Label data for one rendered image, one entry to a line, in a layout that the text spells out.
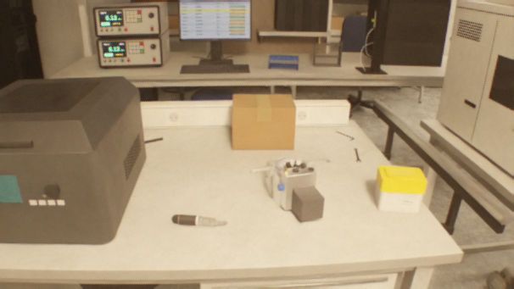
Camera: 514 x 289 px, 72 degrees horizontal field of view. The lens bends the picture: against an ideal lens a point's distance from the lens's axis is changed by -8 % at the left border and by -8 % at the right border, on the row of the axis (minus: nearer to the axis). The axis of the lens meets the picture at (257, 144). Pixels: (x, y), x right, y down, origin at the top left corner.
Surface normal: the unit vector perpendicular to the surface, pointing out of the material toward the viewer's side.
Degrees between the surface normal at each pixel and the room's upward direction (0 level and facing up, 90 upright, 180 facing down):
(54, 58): 90
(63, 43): 90
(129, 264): 0
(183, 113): 90
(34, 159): 90
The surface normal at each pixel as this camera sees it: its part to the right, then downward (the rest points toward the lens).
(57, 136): 0.07, -0.26
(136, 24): 0.07, 0.41
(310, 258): 0.01, -0.91
